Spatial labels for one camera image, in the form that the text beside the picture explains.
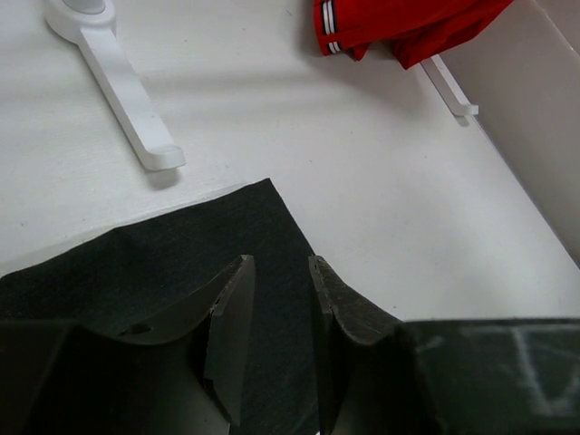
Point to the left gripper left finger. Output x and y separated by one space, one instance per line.
180 371

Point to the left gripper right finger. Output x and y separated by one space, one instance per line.
377 374

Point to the black trousers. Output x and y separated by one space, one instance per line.
132 272

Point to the red garment on hanger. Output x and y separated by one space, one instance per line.
414 29

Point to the white metal clothes rack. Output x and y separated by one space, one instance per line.
247 67

